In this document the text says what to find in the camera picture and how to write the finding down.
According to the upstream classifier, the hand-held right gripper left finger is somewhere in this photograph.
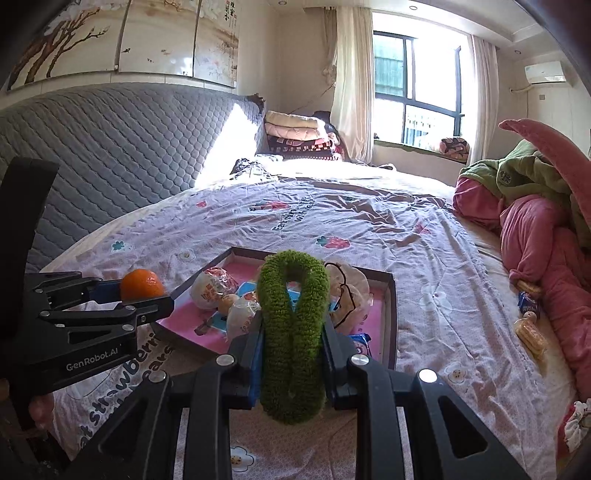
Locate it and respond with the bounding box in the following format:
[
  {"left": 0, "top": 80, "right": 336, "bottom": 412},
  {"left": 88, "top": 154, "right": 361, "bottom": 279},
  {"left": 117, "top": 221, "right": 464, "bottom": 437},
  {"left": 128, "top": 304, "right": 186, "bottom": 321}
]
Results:
[{"left": 65, "top": 318, "right": 266, "bottom": 480}]

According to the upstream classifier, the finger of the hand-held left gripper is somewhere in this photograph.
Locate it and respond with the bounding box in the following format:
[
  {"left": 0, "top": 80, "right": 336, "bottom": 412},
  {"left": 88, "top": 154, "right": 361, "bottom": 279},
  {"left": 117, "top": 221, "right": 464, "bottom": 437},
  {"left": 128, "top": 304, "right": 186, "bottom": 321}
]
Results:
[
  {"left": 39, "top": 295, "right": 176, "bottom": 334},
  {"left": 31, "top": 272, "right": 124, "bottom": 311}
]

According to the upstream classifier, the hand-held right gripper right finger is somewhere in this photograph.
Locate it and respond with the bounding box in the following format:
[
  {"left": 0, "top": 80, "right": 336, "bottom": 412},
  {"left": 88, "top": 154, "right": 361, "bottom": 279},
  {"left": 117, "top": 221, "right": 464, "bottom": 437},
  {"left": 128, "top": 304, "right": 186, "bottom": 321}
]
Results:
[{"left": 321, "top": 318, "right": 532, "bottom": 480}]

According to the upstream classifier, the orange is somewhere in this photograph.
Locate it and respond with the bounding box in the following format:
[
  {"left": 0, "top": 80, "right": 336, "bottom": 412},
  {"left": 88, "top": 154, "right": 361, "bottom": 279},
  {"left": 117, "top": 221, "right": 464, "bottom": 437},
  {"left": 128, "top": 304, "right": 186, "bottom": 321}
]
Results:
[{"left": 120, "top": 269, "right": 165, "bottom": 303}]

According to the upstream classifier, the blue snack packet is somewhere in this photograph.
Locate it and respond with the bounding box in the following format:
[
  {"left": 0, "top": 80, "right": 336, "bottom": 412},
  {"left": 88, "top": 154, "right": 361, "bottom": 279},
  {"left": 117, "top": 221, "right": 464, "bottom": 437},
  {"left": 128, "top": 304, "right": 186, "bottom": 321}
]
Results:
[{"left": 348, "top": 333, "right": 372, "bottom": 358}]

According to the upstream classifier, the green fuzzy headband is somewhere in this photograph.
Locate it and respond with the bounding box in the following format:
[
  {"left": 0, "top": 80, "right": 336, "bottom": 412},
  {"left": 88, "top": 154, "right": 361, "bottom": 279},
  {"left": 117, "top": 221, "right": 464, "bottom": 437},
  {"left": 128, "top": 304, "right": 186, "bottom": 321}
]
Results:
[{"left": 256, "top": 250, "right": 329, "bottom": 425}]

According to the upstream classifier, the small red-label snack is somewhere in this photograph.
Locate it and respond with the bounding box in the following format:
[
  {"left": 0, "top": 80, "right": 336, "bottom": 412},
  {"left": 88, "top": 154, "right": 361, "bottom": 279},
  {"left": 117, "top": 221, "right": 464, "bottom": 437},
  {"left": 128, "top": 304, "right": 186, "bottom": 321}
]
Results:
[{"left": 225, "top": 292, "right": 265, "bottom": 344}]

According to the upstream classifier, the round plastic-wrapped bun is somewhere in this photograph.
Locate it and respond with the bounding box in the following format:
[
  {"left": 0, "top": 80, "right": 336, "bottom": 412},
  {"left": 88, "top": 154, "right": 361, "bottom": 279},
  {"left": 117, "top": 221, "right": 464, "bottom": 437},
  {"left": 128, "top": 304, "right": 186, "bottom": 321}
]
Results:
[{"left": 191, "top": 267, "right": 241, "bottom": 309}]

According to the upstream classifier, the grey cardboard box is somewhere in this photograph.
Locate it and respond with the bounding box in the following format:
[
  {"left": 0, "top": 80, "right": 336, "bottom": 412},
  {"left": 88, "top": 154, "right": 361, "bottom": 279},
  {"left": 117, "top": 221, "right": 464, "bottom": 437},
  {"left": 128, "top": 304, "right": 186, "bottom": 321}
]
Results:
[{"left": 152, "top": 247, "right": 398, "bottom": 370}]

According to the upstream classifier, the person's left hand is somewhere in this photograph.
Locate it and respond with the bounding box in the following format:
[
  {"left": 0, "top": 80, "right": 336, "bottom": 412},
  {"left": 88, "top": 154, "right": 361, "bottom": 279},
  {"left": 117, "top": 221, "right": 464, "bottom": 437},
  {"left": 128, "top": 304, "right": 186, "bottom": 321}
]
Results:
[{"left": 27, "top": 395, "right": 58, "bottom": 429}]

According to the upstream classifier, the pink book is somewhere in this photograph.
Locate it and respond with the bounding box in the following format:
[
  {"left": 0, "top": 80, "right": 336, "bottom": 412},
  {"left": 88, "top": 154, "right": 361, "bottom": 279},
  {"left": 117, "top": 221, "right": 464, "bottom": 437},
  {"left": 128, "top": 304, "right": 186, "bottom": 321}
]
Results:
[{"left": 159, "top": 261, "right": 385, "bottom": 357}]

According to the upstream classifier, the grey quilted headboard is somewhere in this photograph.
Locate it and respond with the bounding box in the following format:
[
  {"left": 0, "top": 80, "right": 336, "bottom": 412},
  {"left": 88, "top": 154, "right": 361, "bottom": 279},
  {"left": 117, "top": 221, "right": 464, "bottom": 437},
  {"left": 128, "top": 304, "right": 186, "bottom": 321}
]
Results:
[{"left": 0, "top": 83, "right": 266, "bottom": 273}]

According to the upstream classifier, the black white patterned cloth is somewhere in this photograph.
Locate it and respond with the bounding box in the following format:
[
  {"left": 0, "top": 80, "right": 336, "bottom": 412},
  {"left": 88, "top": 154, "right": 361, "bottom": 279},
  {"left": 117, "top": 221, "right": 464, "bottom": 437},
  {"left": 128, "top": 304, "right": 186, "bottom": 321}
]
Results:
[{"left": 231, "top": 156, "right": 284, "bottom": 178}]

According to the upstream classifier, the large yellow snack packet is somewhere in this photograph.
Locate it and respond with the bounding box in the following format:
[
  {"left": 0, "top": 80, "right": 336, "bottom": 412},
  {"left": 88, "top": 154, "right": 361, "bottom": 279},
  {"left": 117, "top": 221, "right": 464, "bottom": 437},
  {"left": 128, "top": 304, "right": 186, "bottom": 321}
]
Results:
[{"left": 514, "top": 318, "right": 548, "bottom": 361}]

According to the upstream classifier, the dark patterned folded blanket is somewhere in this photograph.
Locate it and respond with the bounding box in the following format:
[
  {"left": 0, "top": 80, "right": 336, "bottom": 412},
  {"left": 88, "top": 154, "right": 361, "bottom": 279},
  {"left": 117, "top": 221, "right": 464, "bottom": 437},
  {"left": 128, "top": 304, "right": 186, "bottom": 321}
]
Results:
[{"left": 268, "top": 136, "right": 342, "bottom": 160}]

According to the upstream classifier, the pink folded blanket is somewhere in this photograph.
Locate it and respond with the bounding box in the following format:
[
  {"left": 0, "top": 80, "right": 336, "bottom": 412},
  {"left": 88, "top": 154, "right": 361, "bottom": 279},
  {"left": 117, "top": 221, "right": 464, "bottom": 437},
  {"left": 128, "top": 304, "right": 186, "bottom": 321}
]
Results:
[{"left": 265, "top": 124, "right": 331, "bottom": 142}]

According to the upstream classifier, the cream folded blanket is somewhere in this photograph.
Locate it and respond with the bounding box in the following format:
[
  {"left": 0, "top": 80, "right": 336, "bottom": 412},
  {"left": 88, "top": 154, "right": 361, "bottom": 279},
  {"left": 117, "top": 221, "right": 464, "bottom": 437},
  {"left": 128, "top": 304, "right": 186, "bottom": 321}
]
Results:
[{"left": 264, "top": 111, "right": 326, "bottom": 130}]

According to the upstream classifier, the pile of pink green clothes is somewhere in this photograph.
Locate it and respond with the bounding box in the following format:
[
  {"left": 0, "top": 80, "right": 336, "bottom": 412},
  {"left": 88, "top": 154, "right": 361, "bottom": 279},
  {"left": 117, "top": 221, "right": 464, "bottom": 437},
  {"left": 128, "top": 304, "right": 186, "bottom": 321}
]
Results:
[{"left": 452, "top": 119, "right": 591, "bottom": 393}]

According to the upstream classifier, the black cloth bundle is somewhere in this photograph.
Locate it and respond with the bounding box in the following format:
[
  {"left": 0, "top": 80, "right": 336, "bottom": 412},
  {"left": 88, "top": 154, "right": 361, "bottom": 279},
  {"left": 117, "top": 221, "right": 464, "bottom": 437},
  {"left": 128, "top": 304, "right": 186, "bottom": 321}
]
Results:
[{"left": 314, "top": 111, "right": 340, "bottom": 139}]

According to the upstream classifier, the patterned windowsill pillow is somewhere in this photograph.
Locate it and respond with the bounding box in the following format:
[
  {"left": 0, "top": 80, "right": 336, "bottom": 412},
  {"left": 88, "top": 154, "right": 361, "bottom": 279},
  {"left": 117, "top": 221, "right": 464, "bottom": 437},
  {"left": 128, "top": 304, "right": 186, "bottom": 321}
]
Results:
[{"left": 440, "top": 137, "right": 471, "bottom": 160}]

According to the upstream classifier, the green jacket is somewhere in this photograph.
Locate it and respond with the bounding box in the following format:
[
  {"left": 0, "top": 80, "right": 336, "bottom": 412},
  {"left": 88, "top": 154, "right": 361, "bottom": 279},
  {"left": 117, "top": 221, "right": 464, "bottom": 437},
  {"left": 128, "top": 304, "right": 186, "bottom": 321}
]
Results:
[{"left": 458, "top": 138, "right": 591, "bottom": 241}]

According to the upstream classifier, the wide cream curtain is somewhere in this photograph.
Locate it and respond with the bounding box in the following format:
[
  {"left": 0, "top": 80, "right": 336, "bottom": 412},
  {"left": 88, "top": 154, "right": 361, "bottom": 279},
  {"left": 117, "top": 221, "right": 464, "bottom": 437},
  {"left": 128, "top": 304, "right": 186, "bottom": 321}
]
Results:
[{"left": 332, "top": 7, "right": 375, "bottom": 162}]

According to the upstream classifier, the narrow cream curtain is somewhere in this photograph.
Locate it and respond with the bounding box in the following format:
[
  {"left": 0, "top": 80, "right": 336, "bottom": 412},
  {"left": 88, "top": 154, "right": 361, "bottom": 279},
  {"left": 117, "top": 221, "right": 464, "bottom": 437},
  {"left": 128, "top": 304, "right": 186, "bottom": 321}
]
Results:
[{"left": 468, "top": 34, "right": 499, "bottom": 164}]

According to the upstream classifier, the black framed window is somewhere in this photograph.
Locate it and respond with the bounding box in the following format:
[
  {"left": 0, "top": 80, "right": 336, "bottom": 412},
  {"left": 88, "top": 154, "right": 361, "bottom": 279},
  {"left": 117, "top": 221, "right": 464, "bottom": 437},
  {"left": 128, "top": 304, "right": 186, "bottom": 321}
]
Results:
[{"left": 372, "top": 14, "right": 476, "bottom": 151}]

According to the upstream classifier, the white air conditioner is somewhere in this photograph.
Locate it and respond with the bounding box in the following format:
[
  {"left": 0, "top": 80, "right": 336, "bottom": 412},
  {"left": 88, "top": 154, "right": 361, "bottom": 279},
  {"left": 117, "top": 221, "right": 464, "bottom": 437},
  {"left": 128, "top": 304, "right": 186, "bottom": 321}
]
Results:
[{"left": 524, "top": 61, "right": 566, "bottom": 85}]

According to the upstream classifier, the floral wall painting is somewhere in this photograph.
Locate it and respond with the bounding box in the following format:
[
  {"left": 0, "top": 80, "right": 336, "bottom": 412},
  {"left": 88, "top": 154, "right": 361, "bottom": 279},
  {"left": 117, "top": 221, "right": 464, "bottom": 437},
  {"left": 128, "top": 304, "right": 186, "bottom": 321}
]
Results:
[{"left": 4, "top": 0, "right": 241, "bottom": 93}]

